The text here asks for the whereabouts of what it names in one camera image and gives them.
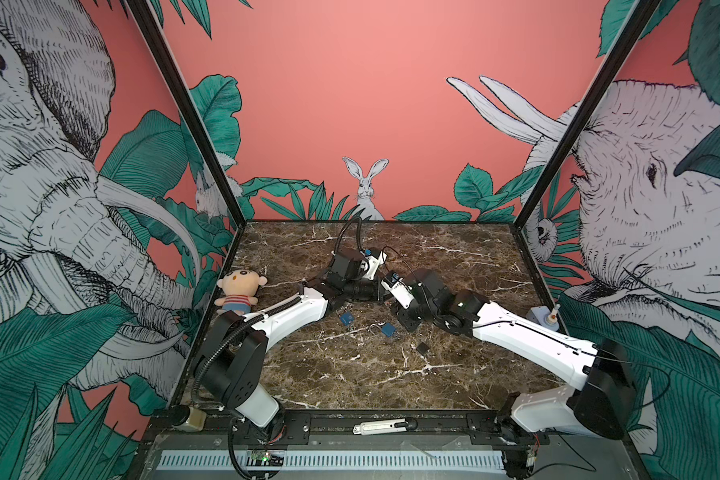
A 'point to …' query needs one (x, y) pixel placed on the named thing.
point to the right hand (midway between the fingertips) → (393, 305)
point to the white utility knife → (380, 427)
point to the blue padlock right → (388, 329)
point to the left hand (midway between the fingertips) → (402, 289)
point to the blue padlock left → (347, 318)
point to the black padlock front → (423, 348)
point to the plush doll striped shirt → (239, 287)
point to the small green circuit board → (260, 455)
